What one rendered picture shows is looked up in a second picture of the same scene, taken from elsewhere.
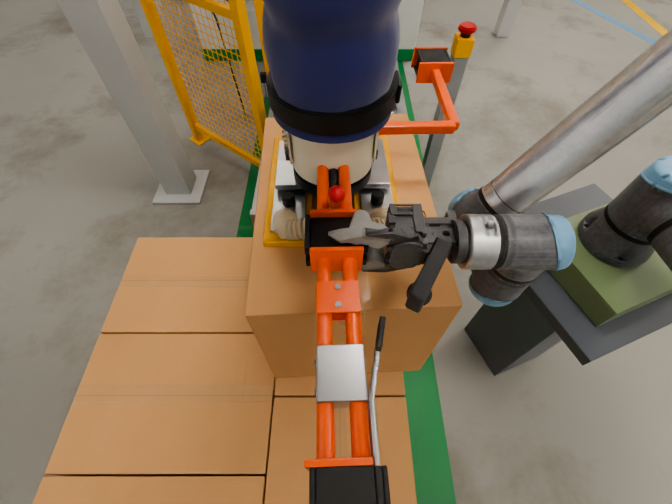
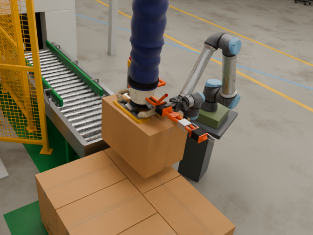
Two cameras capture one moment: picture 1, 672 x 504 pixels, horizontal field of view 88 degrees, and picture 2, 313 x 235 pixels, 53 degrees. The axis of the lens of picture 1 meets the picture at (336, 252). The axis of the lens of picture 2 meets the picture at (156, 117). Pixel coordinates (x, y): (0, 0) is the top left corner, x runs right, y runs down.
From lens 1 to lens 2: 1.78 m
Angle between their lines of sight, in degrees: 36
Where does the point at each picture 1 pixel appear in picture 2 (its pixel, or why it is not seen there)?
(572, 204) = not seen: hidden behind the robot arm
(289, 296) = (154, 129)
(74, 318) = not seen: outside the picture
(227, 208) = (28, 172)
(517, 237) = (194, 96)
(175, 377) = (102, 206)
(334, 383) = (185, 123)
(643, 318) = (225, 123)
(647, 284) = (220, 113)
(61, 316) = not seen: outside the picture
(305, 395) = (152, 189)
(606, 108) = (196, 71)
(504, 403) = (207, 189)
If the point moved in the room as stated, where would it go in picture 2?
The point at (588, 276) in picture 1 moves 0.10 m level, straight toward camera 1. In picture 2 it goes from (207, 115) to (205, 121)
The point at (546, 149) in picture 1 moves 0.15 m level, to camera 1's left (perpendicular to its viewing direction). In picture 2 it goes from (189, 81) to (174, 85)
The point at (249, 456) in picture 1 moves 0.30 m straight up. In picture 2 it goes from (148, 210) to (153, 181)
